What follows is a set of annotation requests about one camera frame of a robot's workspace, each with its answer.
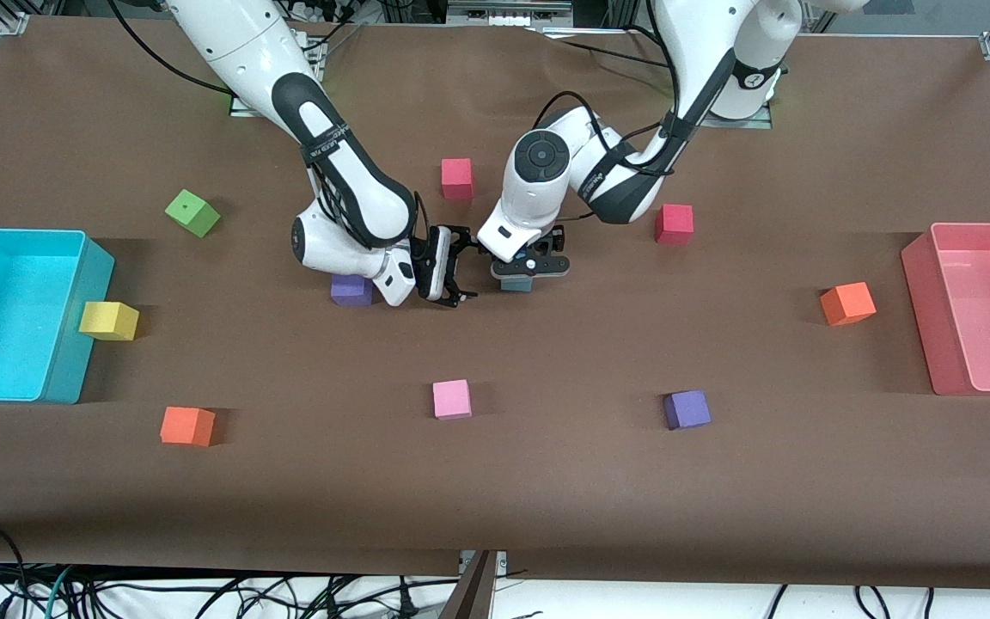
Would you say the pink plastic bin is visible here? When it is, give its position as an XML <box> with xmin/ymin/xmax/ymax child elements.
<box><xmin>901</xmin><ymin>222</ymin><xmax>990</xmax><ymax>396</ymax></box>

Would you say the cyan plastic bin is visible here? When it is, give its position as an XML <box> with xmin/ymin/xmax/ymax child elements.
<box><xmin>0</xmin><ymin>228</ymin><xmax>115</xmax><ymax>405</ymax></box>

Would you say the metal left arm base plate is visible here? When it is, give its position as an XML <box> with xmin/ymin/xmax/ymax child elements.
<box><xmin>701</xmin><ymin>103</ymin><xmax>775</xmax><ymax>130</ymax></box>

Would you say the dark metal support bar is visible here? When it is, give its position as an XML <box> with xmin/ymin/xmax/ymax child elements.
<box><xmin>439</xmin><ymin>550</ymin><xmax>498</xmax><ymax>619</ymax></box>

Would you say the orange foam cube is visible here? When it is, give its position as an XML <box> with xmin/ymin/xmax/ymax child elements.
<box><xmin>160</xmin><ymin>407</ymin><xmax>217</xmax><ymax>448</ymax></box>
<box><xmin>820</xmin><ymin>282</ymin><xmax>877</xmax><ymax>327</ymax></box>

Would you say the purple foam cube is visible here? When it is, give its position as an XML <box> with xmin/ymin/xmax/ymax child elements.
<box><xmin>663</xmin><ymin>389</ymin><xmax>712</xmax><ymax>431</ymax></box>
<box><xmin>331</xmin><ymin>273</ymin><xmax>374</xmax><ymax>308</ymax></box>

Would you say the light pink foam cube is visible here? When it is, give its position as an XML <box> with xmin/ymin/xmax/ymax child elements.
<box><xmin>432</xmin><ymin>379</ymin><xmax>473</xmax><ymax>420</ymax></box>

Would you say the silver metal bracket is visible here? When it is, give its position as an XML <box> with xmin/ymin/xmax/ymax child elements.
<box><xmin>459</xmin><ymin>550</ymin><xmax>509</xmax><ymax>575</ymax></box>

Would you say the green foam cube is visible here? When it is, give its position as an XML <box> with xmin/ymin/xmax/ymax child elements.
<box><xmin>165</xmin><ymin>189</ymin><xmax>222</xmax><ymax>239</ymax></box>

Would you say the pinkish red foam cube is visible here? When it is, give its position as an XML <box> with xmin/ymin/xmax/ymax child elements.
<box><xmin>441</xmin><ymin>157</ymin><xmax>474</xmax><ymax>200</ymax></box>
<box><xmin>655</xmin><ymin>204</ymin><xmax>694</xmax><ymax>246</ymax></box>

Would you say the brown table cover sheet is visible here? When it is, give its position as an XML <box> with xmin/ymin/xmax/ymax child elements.
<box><xmin>0</xmin><ymin>15</ymin><xmax>990</xmax><ymax>592</ymax></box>

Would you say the white power strip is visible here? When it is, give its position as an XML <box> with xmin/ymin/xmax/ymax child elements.
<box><xmin>448</xmin><ymin>0</ymin><xmax>573</xmax><ymax>25</ymax></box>

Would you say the yellow foam cube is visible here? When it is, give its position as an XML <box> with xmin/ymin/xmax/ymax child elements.
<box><xmin>79</xmin><ymin>301</ymin><xmax>140</xmax><ymax>341</ymax></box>

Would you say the teal floor cable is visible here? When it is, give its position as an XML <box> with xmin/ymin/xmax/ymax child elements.
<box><xmin>42</xmin><ymin>563</ymin><xmax>75</xmax><ymax>619</ymax></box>

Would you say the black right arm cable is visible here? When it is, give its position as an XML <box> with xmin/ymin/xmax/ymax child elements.
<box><xmin>107</xmin><ymin>0</ymin><xmax>231</xmax><ymax>95</ymax></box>

